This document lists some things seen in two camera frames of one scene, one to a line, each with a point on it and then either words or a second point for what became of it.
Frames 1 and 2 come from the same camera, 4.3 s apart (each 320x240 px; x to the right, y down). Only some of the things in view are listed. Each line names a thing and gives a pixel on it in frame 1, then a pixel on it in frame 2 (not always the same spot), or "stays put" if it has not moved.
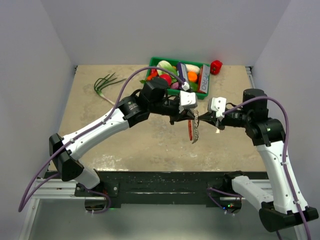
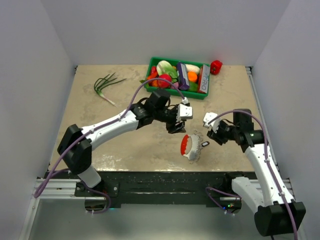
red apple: (167, 78) stays put
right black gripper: (211, 117) → (216, 136)
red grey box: (203, 79) stays put
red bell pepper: (215, 67) stays put
